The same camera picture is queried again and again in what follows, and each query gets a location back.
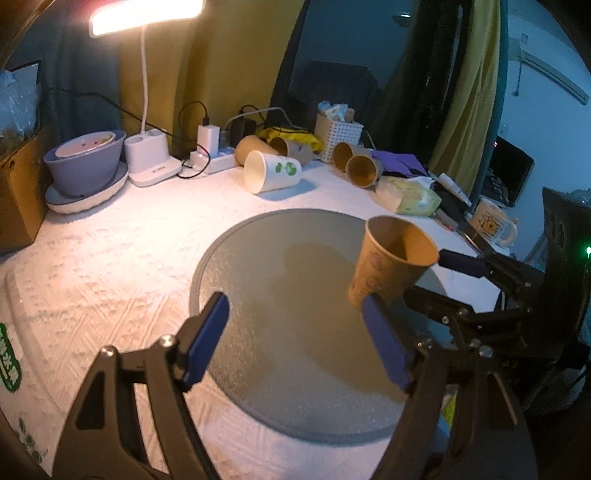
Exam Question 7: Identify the black monitor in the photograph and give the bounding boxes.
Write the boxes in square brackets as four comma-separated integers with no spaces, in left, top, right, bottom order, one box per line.
[480,136,536,209]

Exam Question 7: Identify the brown paper cup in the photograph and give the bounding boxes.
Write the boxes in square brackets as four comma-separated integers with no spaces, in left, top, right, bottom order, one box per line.
[333,142,366,172]
[235,135,279,166]
[270,137,315,165]
[347,215,440,311]
[346,155,384,190]

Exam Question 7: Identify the white air conditioner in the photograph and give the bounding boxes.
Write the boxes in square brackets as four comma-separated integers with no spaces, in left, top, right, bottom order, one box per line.
[507,33,591,105]

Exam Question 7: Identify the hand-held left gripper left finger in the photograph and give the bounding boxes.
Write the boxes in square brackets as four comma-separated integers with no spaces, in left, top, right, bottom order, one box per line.
[52,292,230,480]

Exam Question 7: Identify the clear plastic bag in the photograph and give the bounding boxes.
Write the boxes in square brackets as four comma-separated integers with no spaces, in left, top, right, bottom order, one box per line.
[0,62,42,140]

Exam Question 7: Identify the white inner bowl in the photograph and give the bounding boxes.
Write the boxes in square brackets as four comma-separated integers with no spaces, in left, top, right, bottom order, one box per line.
[56,131,116,158]

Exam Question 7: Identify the white power strip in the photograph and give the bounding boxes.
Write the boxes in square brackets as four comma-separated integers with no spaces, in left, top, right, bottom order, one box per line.
[187,146,242,175]

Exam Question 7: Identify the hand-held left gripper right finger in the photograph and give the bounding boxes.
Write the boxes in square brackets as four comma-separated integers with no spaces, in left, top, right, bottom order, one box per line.
[362,293,540,480]

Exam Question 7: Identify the packets in basket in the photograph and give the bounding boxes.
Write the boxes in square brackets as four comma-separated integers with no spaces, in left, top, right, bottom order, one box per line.
[317,100,357,125]

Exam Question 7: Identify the purple cloth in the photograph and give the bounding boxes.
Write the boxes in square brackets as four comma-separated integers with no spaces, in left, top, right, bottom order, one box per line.
[369,148,431,179]

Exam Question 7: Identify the white plastic basket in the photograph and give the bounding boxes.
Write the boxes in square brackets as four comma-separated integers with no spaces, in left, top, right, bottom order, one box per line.
[315,114,365,164]

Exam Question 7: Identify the white printed mug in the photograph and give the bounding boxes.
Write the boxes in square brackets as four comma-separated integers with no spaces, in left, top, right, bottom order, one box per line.
[465,197,519,250]

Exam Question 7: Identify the yellow bag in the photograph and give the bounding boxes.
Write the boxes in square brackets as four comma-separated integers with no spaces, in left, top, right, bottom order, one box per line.
[257,126,324,153]

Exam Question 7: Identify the purple bowl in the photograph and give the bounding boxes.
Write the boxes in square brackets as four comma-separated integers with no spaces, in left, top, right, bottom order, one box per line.
[43,130,127,199]

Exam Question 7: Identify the white desk lamp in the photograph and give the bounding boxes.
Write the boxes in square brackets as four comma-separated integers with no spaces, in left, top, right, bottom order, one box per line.
[89,0,206,188]

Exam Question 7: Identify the white tube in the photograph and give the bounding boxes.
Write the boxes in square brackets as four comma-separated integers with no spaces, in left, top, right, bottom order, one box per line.
[429,172,473,208]

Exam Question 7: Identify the round grey mat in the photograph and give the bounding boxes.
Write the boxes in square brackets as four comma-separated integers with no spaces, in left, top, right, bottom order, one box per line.
[189,209,451,446]

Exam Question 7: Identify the black charger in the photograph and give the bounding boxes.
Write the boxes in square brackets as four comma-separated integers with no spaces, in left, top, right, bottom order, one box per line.
[230,117,257,147]

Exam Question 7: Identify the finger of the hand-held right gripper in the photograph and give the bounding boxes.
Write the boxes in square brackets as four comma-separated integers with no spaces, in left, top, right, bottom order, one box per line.
[403,286,536,354]
[438,248,546,303]

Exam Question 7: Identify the white cable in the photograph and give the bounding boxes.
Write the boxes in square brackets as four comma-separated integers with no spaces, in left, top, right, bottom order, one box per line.
[225,106,297,131]

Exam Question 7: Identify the cardboard box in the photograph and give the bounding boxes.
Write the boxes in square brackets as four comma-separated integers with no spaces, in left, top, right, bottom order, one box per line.
[0,124,52,256]

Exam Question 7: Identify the dark chair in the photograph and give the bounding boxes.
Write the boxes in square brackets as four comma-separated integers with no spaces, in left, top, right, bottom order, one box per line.
[270,60,382,140]

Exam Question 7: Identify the black cable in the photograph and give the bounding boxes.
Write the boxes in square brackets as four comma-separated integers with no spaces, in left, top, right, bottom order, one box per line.
[177,102,211,179]

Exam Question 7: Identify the white plate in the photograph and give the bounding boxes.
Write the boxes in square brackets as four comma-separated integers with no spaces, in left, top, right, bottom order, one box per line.
[45,161,129,214]

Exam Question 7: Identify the yellow tissue packet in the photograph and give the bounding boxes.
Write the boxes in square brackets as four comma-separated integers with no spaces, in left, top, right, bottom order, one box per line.
[376,176,443,217]

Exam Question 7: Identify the yellow curtain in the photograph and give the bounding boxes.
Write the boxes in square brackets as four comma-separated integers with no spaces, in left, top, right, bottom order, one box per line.
[431,0,509,205]

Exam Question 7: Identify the white charger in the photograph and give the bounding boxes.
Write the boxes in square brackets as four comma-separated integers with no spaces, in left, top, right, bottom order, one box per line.
[197,124,222,154]

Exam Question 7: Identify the white paper cup green print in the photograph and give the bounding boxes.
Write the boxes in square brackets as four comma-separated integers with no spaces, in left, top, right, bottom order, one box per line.
[243,150,304,195]

